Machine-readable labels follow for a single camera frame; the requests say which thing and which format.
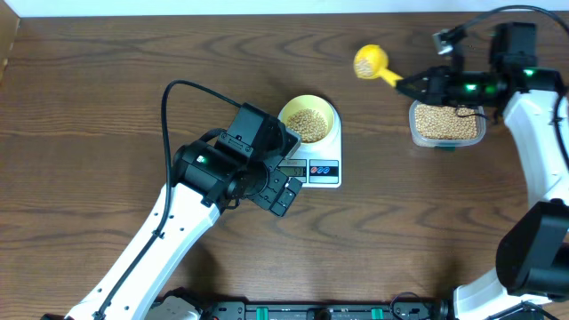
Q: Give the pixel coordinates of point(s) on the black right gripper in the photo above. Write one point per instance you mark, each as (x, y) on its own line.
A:
(439, 85)

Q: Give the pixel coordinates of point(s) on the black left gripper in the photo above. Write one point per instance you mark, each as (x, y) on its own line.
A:
(268, 196)

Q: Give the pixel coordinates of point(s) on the yellow plastic measuring scoop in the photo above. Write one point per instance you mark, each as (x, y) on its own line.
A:
(372, 62)

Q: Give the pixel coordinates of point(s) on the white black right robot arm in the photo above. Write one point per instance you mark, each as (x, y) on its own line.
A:
(531, 264)

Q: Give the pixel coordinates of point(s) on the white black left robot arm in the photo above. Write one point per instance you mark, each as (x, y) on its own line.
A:
(206, 178)

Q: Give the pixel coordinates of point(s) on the soybeans in yellow bowl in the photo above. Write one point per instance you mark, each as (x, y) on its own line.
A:
(309, 124)

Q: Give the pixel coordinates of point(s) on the yellow plastic bowl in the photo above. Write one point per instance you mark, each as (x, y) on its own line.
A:
(318, 104)

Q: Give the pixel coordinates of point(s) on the white digital kitchen scale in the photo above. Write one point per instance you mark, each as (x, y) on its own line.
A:
(318, 164)

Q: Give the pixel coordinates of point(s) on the pile of soybeans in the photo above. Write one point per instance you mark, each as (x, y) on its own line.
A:
(445, 123)

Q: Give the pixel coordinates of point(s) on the clear plastic bean container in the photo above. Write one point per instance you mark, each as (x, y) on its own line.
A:
(431, 143)

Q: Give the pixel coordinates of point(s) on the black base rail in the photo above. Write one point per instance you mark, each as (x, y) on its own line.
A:
(400, 309)

